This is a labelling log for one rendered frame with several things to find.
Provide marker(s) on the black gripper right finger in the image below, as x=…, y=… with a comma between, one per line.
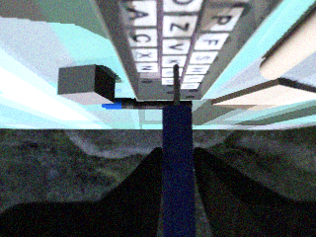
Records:
x=235, y=205

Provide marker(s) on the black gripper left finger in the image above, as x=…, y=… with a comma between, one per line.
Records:
x=131, y=209

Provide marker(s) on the grey keyboard with white letter keys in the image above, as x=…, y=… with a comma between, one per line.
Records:
x=204, y=37

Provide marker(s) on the dark grey cube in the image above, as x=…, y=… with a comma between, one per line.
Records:
x=86, y=85

